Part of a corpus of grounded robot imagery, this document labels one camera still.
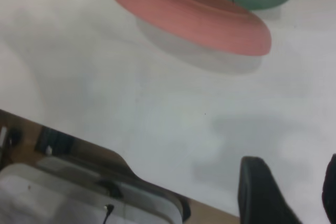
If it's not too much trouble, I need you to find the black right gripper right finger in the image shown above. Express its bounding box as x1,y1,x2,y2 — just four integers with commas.
322,153,336,224

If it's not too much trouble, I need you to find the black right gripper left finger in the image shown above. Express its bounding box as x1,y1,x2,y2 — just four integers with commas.
237,156,303,224

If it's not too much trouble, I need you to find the pink round plate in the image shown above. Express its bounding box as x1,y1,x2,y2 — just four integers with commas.
110,0,272,57

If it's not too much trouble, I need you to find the white plastic bin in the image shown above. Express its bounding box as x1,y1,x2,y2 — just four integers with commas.
0,163,185,224

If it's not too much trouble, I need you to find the dark box under table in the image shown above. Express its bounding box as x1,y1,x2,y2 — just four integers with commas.
35,126,76,156

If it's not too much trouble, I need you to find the thin black cable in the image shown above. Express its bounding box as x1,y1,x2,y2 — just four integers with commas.
101,203,116,224

